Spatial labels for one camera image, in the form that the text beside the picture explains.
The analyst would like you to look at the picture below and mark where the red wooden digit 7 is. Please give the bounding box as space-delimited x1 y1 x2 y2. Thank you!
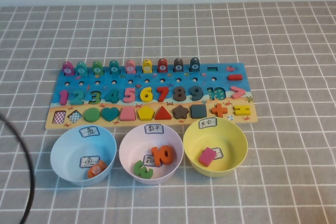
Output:
156 86 171 103

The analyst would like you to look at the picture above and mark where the green wooden digit 3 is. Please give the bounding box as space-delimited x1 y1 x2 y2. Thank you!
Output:
133 160 154 179

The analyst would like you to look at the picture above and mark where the orange wooden fish piece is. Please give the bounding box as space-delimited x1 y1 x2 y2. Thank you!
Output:
87 160 108 180

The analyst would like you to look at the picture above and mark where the orange wooden plus sign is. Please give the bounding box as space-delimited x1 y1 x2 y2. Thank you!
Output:
211 103 228 118

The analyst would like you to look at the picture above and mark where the slate wooden fish numbered 9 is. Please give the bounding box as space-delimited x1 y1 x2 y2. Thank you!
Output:
189 57 202 73

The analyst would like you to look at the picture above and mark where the brown wooden star piece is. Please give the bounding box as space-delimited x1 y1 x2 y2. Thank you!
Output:
172 104 190 120

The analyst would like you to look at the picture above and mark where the turquoise wooden digit 2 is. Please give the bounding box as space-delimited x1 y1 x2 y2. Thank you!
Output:
69 89 85 106

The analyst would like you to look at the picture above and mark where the pink wooden trapezoid piece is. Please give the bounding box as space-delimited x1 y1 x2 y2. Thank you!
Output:
119 106 137 122

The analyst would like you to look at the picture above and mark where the teal wooden heart piece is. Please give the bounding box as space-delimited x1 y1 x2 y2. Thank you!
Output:
101 107 120 122

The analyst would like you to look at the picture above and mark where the pink wooden rectangle piece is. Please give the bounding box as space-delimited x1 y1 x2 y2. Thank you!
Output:
198 147 216 167

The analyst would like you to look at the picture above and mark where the magenta wooden fish numbered 1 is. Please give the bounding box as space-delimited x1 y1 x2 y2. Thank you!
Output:
62 61 76 77

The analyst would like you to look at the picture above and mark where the brown wooden fish numbered 8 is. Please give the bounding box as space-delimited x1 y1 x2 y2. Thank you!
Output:
173 58 185 73

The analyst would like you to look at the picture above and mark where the teal wooden fish numbered 4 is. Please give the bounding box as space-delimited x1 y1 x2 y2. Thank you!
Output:
108 60 121 75

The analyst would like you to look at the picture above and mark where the orange wooden number 10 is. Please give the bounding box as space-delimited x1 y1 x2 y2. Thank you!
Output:
151 145 176 167

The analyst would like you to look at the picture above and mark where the slate wooden digit 9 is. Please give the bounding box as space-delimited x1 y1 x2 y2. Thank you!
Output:
190 85 204 102

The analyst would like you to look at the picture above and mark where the magenta wooden digit 1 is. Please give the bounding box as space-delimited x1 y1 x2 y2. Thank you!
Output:
59 89 69 106

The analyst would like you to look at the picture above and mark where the yellow wooden digit 6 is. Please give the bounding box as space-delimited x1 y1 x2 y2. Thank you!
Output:
140 87 154 103

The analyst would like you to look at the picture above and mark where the brown wooden digit 8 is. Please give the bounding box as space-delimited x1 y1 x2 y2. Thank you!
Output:
173 86 187 102

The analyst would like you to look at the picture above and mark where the slate wooden square piece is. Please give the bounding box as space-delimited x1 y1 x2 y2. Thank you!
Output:
190 104 208 119

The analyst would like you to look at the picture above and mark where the yellow wooden pentagon piece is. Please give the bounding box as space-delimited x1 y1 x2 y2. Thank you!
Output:
137 105 155 121

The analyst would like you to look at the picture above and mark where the turquoise wooden fish numbered 2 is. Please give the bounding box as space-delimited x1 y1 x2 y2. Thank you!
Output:
75 61 89 77

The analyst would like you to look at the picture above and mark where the pink wooden digit 5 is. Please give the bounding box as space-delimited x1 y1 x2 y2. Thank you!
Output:
122 87 137 104

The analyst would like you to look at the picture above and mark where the pink wooden fish numbered 5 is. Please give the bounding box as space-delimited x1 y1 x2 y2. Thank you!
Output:
124 59 137 74

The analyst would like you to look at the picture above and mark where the yellow wooden fish numbered 6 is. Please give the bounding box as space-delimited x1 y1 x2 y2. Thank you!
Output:
141 58 153 74

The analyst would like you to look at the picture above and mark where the light pink plastic bowl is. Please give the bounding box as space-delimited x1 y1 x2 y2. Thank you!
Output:
119 123 184 185

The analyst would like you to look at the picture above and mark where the green wooden fish numbered 3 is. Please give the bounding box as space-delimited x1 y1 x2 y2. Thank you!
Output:
91 60 104 76

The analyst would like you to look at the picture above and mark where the light blue plastic bowl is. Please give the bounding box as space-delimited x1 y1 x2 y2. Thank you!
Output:
49 125 118 187

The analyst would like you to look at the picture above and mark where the green wooden circle piece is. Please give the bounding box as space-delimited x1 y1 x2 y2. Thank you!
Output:
83 108 102 123

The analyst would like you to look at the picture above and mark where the teal wooden digit 4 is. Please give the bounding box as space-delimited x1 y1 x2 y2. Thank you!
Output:
104 89 119 104

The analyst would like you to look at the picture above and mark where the yellow wooden equals sign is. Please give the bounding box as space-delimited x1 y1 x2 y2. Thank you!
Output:
233 105 250 116

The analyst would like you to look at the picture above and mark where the yellow plastic bowl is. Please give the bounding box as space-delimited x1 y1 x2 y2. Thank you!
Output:
183 117 249 178

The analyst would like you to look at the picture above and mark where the wooden sea-themed puzzle board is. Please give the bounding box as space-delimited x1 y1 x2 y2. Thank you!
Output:
44 62 259 130

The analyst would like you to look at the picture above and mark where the pink wooden greater-than sign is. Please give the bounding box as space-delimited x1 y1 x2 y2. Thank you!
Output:
230 86 247 100

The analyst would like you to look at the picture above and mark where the black cable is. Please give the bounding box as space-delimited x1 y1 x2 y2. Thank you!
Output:
0 115 36 224

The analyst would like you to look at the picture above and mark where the red wooden fish numbered 7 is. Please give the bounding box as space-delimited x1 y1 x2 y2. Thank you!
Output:
157 58 170 74

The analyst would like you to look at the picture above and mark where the red wooden triangle piece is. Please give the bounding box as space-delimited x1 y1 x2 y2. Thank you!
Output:
154 105 173 121

